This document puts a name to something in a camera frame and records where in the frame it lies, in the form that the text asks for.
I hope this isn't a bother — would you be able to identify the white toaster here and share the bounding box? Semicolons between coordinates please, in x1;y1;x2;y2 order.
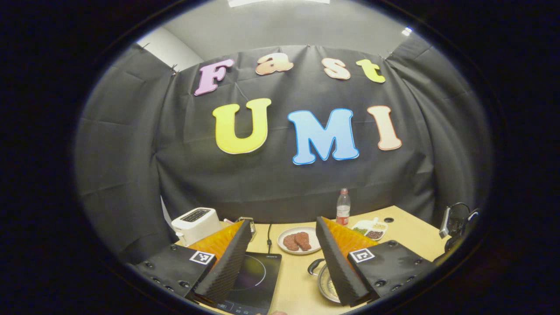
171;207;222;246

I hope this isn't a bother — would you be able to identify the ceiling light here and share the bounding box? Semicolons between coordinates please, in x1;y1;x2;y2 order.
227;0;331;7

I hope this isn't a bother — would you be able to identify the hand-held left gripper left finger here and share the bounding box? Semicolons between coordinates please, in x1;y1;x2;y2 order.
133;219;256;305

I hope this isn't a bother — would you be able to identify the white divided bean dish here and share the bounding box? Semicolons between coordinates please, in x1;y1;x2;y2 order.
352;217;389;241

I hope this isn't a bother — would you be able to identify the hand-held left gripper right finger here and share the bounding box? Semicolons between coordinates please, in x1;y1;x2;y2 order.
315;216;438;307

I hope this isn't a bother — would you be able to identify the steel pot with black handles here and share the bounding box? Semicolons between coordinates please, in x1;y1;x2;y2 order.
308;258;343;305

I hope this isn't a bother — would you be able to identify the black backdrop cloth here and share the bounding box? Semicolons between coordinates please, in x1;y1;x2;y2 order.
74;33;493;263

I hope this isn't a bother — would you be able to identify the clear plastic bottle red label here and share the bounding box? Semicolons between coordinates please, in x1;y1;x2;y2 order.
336;188;351;226

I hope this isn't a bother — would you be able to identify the white round plate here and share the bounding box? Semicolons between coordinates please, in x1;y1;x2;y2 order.
277;226;323;255

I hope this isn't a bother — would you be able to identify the black induction cooktop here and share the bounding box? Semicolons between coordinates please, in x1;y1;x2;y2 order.
210;252;283;315

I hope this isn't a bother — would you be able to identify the metal wire utensil holder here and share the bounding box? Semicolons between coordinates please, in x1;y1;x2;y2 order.
236;217;257;237

